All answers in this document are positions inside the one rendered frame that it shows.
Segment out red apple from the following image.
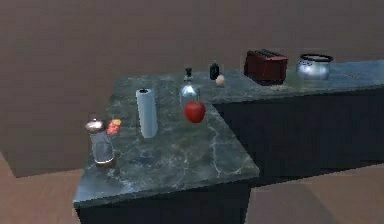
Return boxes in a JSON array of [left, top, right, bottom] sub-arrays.
[[184, 101, 207, 124]]

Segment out small black shaker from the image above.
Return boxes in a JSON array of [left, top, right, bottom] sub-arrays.
[[209, 62, 221, 81]]

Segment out dark red toaster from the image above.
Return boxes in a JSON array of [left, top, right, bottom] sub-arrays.
[[243, 48, 289, 86]]

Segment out orange red card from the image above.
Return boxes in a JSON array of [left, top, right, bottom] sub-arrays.
[[106, 118, 123, 136]]

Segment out clear soap dispenser bottle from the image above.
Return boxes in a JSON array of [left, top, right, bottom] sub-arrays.
[[179, 67, 201, 108]]

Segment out glass pepper mill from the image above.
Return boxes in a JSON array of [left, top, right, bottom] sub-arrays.
[[84, 118, 118, 169]]

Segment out silver metal pot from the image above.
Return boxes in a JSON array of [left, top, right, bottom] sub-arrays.
[[295, 53, 334, 81]]

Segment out dark marble kitchen counter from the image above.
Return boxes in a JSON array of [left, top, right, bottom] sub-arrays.
[[72, 59, 384, 224]]

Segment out white paper towel roll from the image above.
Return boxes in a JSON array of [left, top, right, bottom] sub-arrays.
[[135, 87, 159, 139]]

